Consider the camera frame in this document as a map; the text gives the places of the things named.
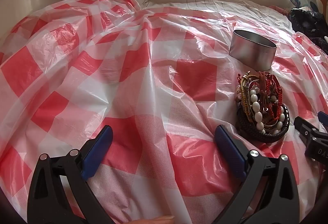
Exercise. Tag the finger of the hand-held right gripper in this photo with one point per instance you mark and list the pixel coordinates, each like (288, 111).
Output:
(323, 116)
(305, 126)

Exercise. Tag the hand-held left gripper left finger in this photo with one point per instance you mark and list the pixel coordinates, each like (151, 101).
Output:
(98, 152)

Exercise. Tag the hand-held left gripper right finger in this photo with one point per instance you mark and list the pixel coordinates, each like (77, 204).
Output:
(230, 152)

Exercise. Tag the round metal tin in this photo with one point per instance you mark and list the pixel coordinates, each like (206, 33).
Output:
(251, 55)

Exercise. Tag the person's left hand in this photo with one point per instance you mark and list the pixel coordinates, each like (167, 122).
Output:
(153, 220)

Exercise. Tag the red white checkered plastic sheet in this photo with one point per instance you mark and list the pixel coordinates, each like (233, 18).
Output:
(102, 73)

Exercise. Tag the dark crumpled clothing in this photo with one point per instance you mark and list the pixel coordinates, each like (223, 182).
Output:
(307, 24)

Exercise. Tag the small pink garment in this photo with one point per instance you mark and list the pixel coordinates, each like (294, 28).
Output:
(283, 10)

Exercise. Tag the white striped bed sheet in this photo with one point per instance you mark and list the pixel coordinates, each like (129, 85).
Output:
(205, 1)

